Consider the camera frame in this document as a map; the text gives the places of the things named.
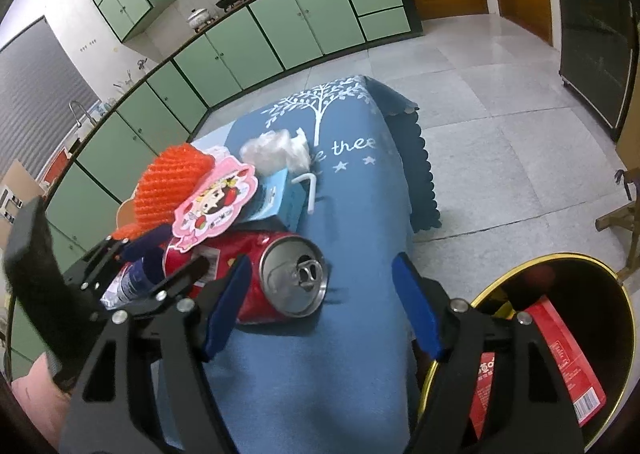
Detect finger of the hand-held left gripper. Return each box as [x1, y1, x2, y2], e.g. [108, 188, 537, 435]
[102, 226, 171, 265]
[125, 254, 211, 319]

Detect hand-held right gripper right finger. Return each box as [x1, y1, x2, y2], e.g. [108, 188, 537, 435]
[391, 251, 586, 454]

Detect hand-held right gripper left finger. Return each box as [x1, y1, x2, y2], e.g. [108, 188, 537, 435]
[60, 254, 253, 454]

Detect orange foam mesh net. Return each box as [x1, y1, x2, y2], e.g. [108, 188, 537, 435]
[111, 144, 217, 241]

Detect red soda can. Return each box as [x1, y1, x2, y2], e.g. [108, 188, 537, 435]
[160, 230, 330, 325]

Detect pink cartoon sticker card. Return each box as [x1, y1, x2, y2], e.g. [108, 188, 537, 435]
[171, 157, 259, 253]

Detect light blue drink carton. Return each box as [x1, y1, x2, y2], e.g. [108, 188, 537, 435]
[247, 168, 307, 231]

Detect white bent straw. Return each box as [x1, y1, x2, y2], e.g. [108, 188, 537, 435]
[292, 173, 321, 213]

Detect black bin with gold rim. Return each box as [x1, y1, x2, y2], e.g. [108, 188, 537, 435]
[417, 253, 630, 454]

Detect red snack packet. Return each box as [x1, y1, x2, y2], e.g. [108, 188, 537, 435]
[467, 298, 608, 440]

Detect white tissue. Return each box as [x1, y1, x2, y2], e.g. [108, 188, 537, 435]
[239, 128, 312, 173]

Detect person's left hand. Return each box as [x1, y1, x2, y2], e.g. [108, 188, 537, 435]
[10, 354, 72, 435]

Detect brown cardboard panel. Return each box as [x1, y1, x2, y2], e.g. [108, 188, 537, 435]
[0, 159, 48, 225]

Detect red plastic basin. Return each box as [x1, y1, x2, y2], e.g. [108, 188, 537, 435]
[42, 149, 71, 183]

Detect blue tree print tablecloth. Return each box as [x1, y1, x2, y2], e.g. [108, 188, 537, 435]
[100, 75, 441, 454]

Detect chrome faucet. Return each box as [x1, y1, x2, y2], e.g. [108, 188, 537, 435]
[69, 100, 93, 128]

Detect grey window blind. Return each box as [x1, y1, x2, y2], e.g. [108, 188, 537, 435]
[0, 16, 101, 195]

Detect green base cabinets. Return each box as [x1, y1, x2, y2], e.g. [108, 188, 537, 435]
[0, 0, 423, 385]

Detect large cardboard box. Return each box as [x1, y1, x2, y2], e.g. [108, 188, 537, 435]
[615, 104, 640, 175]

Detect black glass disinfection cabinet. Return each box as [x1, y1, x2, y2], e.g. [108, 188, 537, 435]
[547, 0, 639, 143]

